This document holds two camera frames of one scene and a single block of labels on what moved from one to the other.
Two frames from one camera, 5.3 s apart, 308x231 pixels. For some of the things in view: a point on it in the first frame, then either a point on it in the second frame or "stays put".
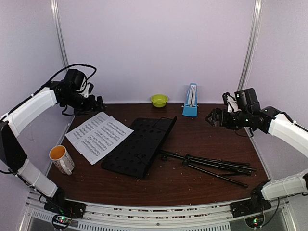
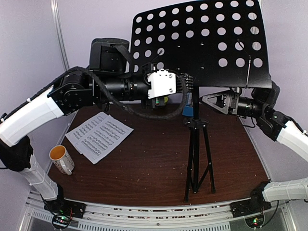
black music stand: x=139 y=152 -> x=217 y=45
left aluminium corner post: x=56 y=11 stays put
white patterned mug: x=61 y=160 stays put
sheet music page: x=74 y=134 stays put
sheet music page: x=96 y=143 stays put
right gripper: x=215 y=112 -> x=224 y=105
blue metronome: x=190 y=107 stays put
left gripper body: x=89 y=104 -> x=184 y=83
